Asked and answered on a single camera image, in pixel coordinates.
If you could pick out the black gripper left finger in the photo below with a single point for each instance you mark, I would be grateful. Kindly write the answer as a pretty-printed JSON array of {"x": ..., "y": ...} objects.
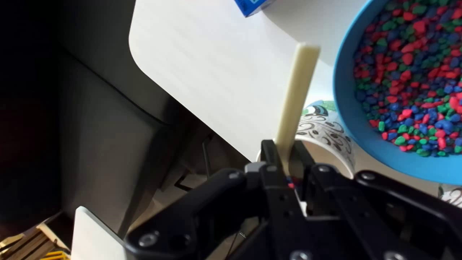
[{"x": 192, "y": 228}]

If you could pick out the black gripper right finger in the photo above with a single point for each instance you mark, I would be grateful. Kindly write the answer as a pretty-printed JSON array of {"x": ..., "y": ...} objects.
[{"x": 375, "y": 217}]

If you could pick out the near patterned coffee cup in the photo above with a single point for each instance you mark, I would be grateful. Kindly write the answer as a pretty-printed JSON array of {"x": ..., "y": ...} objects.
[{"x": 324, "y": 138}]

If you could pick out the blue bowl of cereal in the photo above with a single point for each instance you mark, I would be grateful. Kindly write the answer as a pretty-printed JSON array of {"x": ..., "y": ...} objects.
[{"x": 397, "y": 86}]

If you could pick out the white main table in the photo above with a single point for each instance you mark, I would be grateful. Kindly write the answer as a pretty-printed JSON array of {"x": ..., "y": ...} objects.
[{"x": 231, "y": 72}]

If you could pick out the white side table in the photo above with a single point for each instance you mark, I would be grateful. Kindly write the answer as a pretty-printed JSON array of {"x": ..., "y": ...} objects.
[{"x": 92, "y": 241}]

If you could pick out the dark bench sofa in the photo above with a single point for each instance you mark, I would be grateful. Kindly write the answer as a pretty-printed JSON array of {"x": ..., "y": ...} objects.
[{"x": 80, "y": 125}]

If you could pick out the blue snack box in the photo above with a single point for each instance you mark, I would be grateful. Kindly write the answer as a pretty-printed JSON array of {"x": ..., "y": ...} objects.
[{"x": 249, "y": 8}]

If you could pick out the wooden crate shelf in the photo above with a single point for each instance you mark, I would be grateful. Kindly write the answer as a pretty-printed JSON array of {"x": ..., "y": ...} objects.
[{"x": 49, "y": 241}]

